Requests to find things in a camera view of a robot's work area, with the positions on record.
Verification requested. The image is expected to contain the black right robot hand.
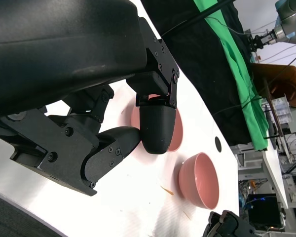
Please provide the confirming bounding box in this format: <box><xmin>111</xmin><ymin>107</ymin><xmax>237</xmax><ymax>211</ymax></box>
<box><xmin>202</xmin><ymin>209</ymin><xmax>256</xmax><ymax>237</ymax></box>

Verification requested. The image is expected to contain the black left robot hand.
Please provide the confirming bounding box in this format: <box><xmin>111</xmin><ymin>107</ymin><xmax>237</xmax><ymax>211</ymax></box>
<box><xmin>0</xmin><ymin>0</ymin><xmax>181</xmax><ymax>197</ymax></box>

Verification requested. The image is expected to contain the pink bowl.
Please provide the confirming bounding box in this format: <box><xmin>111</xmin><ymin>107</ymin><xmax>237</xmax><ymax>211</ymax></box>
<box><xmin>130</xmin><ymin>93</ymin><xmax>184</xmax><ymax>153</ymax></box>
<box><xmin>178</xmin><ymin>152</ymin><xmax>220</xmax><ymax>211</ymax></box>

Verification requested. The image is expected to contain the black computer case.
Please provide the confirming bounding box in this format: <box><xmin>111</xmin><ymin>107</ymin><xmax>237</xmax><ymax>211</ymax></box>
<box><xmin>245</xmin><ymin>194</ymin><xmax>286</xmax><ymax>229</ymax></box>

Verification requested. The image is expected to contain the white metal rack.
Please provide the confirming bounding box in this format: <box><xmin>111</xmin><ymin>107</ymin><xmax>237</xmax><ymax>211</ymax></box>
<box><xmin>230</xmin><ymin>144</ymin><xmax>264</xmax><ymax>173</ymax></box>

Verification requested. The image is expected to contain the white background desk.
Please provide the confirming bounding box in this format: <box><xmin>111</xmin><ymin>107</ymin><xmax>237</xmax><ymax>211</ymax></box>
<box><xmin>261</xmin><ymin>150</ymin><xmax>290</xmax><ymax>211</ymax></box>

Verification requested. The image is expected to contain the small parts drawer cabinet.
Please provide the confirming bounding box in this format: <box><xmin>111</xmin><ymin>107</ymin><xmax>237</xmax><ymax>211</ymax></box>
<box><xmin>271</xmin><ymin>96</ymin><xmax>293</xmax><ymax>124</ymax></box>

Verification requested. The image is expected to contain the black backdrop cloth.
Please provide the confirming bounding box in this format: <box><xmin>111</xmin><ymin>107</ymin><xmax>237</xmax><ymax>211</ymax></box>
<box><xmin>140</xmin><ymin>0</ymin><xmax>253</xmax><ymax>147</ymax></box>

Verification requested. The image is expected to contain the black metal rod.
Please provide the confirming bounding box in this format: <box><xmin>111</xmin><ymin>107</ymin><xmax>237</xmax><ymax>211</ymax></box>
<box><xmin>162</xmin><ymin>0</ymin><xmax>236</xmax><ymax>35</ymax></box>

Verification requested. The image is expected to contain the green cloth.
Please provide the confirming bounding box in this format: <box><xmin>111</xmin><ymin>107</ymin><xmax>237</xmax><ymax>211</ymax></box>
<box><xmin>192</xmin><ymin>0</ymin><xmax>269</xmax><ymax>152</ymax></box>

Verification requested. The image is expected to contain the brown wooden chair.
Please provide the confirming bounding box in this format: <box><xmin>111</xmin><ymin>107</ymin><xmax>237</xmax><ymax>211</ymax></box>
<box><xmin>250</xmin><ymin>63</ymin><xmax>296</xmax><ymax>109</ymax></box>

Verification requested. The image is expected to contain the black background robot tool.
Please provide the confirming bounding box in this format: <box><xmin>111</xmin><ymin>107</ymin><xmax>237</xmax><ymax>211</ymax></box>
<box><xmin>246</xmin><ymin>29</ymin><xmax>277</xmax><ymax>53</ymax></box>

